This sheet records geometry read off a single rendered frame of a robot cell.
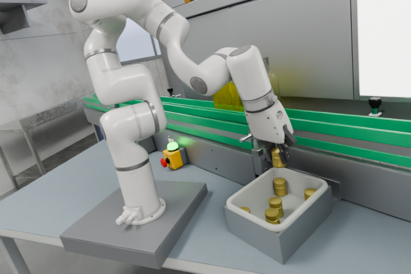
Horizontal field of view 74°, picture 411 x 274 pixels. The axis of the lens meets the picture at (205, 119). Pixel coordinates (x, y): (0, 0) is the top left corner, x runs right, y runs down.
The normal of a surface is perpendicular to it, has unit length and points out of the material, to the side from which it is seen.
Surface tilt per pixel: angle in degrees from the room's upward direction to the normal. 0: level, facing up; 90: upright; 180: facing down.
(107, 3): 84
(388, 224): 0
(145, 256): 90
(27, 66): 90
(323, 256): 0
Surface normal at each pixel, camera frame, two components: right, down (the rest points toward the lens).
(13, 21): -0.37, 0.35
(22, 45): 0.91, -0.06
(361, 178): -0.75, 0.34
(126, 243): -0.17, -0.95
